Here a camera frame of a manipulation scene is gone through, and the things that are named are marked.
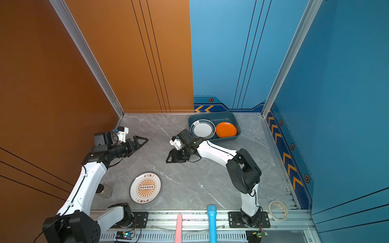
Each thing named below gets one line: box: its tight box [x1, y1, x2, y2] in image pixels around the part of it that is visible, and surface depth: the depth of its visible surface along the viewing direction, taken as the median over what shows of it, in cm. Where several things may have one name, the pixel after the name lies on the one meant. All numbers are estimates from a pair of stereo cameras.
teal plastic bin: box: [187, 111, 242, 143], surface depth 110 cm
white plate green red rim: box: [189, 118, 217, 140], surface depth 111 cm
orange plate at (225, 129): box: [215, 122, 237, 138], surface depth 108 cm
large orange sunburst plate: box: [129, 171, 163, 206], surface depth 85 cm
